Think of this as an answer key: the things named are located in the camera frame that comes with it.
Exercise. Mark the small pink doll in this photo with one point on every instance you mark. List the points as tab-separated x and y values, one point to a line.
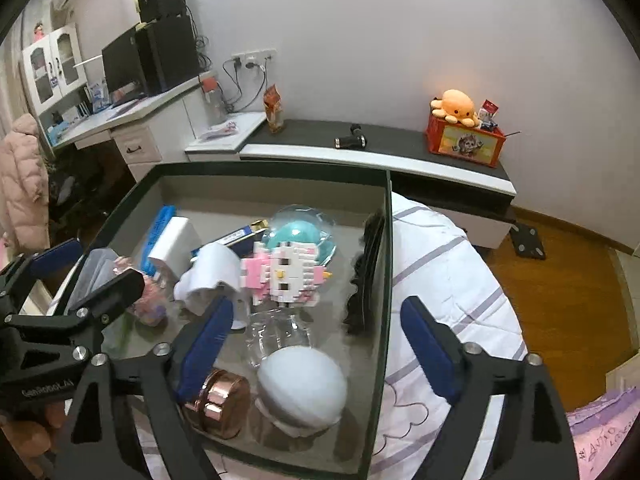
39	32

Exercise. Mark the orange octopus plush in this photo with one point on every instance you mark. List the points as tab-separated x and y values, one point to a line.
455	105

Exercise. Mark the pink storage box tray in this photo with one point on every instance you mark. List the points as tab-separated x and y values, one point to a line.
250	190

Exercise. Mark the clear bottle with red cap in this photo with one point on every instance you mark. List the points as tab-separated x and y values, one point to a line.
214	100

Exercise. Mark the teal sponge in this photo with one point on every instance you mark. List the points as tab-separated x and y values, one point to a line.
297	232

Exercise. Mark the black computer monitor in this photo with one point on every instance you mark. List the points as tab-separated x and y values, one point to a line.
120	67

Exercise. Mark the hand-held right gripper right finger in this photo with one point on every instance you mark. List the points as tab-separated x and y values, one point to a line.
432	355

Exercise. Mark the red white small packet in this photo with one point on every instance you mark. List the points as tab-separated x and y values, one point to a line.
489	112

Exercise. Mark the black computer tower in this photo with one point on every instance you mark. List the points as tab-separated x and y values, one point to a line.
167	52

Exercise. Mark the blue ribbed plastic item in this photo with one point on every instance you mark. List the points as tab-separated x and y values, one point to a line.
155	232

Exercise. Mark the orange snack bag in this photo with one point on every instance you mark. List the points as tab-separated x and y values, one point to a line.
274	107

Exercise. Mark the white curtain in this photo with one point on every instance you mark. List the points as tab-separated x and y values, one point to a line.
7	85

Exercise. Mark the pink puffer coat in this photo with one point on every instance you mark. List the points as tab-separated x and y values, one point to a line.
20	180

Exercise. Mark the black office chair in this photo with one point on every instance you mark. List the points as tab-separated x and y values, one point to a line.
70	190

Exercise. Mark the printed paper leaflet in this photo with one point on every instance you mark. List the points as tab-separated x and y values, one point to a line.
220	130

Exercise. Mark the rose gold cosmetic case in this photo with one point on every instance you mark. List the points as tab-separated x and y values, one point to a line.
215	400

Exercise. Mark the pink quilt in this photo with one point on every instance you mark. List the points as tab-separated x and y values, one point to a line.
610	435

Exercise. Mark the black bathroom scale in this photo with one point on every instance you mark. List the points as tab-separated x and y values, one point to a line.
527	240

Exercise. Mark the black speaker box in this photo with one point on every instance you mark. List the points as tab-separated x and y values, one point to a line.
160	2

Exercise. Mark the white security camera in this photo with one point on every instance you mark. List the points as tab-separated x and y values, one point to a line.
302	385

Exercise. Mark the pink white block toy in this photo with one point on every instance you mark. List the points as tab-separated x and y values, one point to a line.
285	272

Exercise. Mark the pink translucent container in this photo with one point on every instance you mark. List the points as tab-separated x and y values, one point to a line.
150	305

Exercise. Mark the white desk with drawers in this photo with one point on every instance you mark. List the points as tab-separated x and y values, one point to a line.
125	125

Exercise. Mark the white hutch cabinet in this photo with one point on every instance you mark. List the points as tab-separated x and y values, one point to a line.
52	67

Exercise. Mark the white wall outlet strip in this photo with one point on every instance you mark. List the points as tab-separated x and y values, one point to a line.
255	57

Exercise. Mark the clear plastic case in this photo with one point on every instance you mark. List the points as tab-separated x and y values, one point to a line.
95	270

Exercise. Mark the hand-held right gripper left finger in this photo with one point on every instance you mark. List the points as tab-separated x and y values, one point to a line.
205	345

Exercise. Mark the black small device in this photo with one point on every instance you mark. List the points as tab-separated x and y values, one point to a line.
352	137

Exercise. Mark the person's left hand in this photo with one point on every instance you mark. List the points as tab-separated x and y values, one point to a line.
30	440

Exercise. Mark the red printed storage box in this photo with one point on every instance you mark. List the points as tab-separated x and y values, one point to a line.
467	142

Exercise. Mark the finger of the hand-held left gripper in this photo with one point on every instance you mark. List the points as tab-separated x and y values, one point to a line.
115	287
55	255

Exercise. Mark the blue white box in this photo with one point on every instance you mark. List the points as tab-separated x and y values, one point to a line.
97	92

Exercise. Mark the blue printed small box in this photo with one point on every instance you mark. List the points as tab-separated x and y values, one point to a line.
245	234

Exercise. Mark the white charger block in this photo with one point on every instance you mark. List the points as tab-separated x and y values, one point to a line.
172	245

